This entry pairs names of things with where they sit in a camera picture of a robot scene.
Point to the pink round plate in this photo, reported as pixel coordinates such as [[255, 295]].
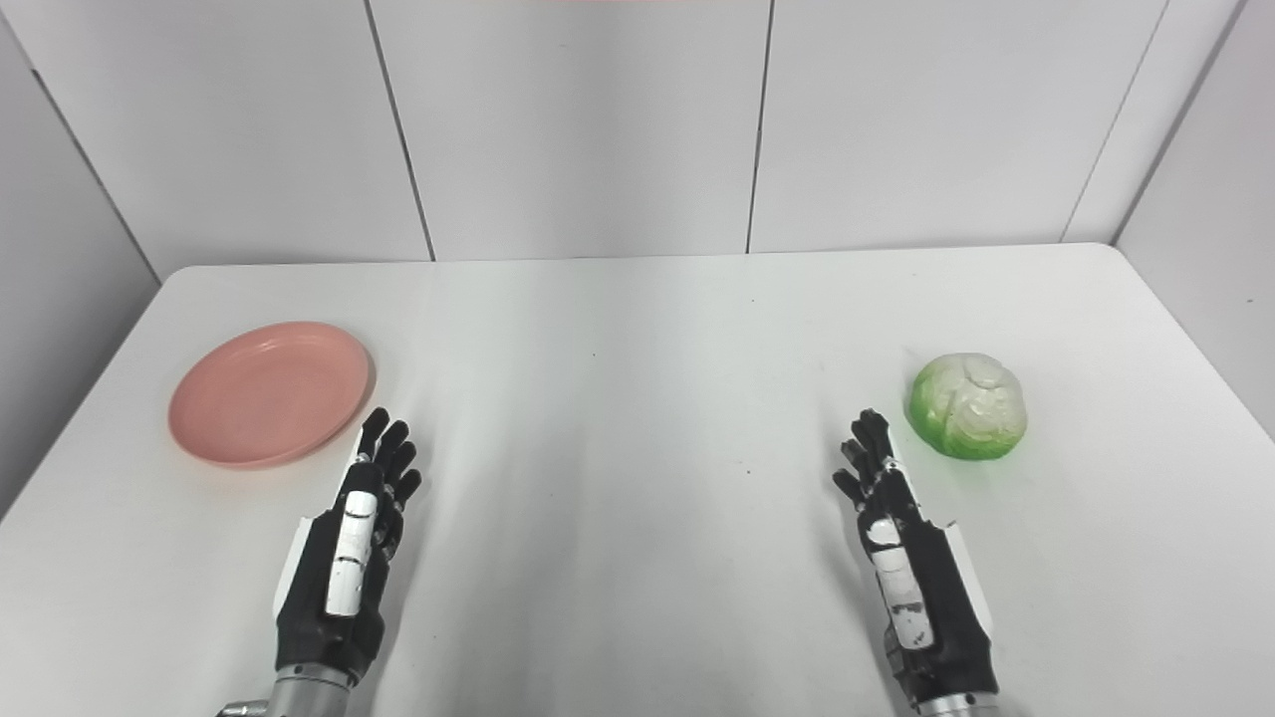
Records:
[[269, 393]]

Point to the green white cabbage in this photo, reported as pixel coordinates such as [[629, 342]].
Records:
[[966, 408]]

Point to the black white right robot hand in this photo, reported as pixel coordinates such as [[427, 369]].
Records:
[[941, 607]]

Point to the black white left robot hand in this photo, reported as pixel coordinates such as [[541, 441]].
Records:
[[334, 607]]

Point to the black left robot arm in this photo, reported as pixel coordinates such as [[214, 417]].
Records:
[[309, 695]]

